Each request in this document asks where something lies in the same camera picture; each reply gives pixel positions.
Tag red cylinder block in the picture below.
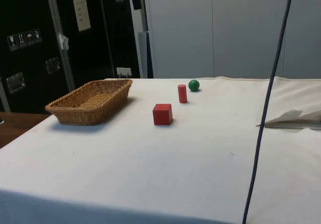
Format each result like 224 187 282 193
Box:
178 84 188 104

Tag brown wicker basket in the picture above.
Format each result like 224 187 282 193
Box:
45 78 133 126

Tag red cube block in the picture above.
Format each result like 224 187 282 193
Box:
152 103 174 126

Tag green ball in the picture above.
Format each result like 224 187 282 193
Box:
188 79 201 92

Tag pale grey lockers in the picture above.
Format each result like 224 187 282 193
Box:
142 0 321 79

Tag black cabinet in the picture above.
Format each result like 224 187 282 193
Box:
0 0 149 115

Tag black cable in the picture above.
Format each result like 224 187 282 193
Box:
242 0 295 224

